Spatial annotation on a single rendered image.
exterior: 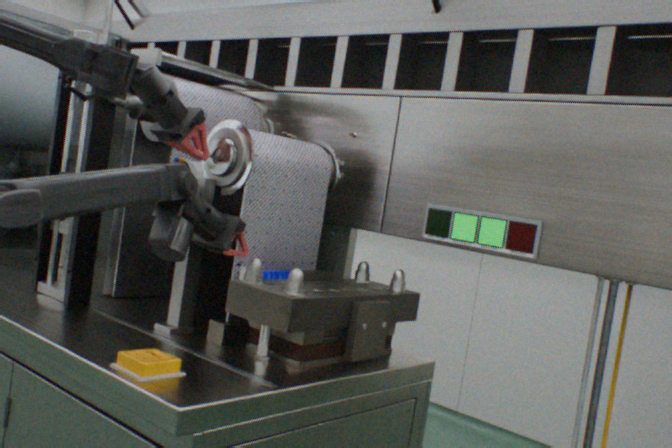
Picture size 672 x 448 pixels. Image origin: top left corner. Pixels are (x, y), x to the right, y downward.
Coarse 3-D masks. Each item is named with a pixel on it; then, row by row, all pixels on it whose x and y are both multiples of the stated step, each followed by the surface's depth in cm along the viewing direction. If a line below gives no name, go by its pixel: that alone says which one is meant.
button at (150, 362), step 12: (120, 360) 104; (132, 360) 102; (144, 360) 102; (156, 360) 103; (168, 360) 104; (180, 360) 106; (132, 372) 102; (144, 372) 101; (156, 372) 103; (168, 372) 104
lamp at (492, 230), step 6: (486, 222) 131; (492, 222) 130; (498, 222) 130; (504, 222) 129; (480, 228) 132; (486, 228) 131; (492, 228) 130; (498, 228) 129; (504, 228) 129; (480, 234) 132; (486, 234) 131; (492, 234) 130; (498, 234) 129; (480, 240) 132; (486, 240) 131; (492, 240) 130; (498, 240) 129; (498, 246) 129
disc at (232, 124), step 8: (232, 120) 131; (216, 128) 134; (232, 128) 131; (240, 128) 130; (208, 136) 136; (248, 136) 128; (248, 144) 128; (248, 152) 128; (248, 160) 128; (248, 168) 128; (240, 176) 129; (248, 176) 128; (240, 184) 129; (216, 192) 133; (224, 192) 132; (232, 192) 130
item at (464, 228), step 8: (456, 216) 135; (464, 216) 134; (472, 216) 133; (456, 224) 135; (464, 224) 134; (472, 224) 133; (456, 232) 135; (464, 232) 134; (472, 232) 133; (464, 240) 134; (472, 240) 133
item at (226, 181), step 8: (224, 128) 131; (216, 136) 133; (224, 136) 131; (232, 136) 130; (240, 136) 129; (208, 144) 134; (240, 144) 128; (240, 152) 128; (240, 160) 128; (240, 168) 128; (208, 176) 134; (216, 176) 132; (224, 176) 131; (232, 176) 129; (216, 184) 132; (224, 184) 131; (232, 184) 130
